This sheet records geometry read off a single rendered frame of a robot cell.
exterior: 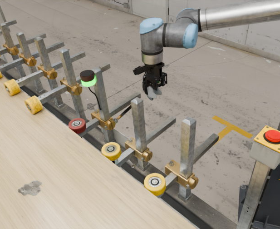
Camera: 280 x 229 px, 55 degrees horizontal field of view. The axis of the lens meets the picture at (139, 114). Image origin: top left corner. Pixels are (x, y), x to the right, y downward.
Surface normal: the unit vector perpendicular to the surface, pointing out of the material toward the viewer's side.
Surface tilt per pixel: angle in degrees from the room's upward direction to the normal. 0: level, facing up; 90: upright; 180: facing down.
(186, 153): 90
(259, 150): 90
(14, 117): 0
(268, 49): 90
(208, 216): 0
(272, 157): 90
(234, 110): 0
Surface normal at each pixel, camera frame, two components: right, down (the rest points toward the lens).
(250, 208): -0.70, 0.49
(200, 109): -0.07, -0.77
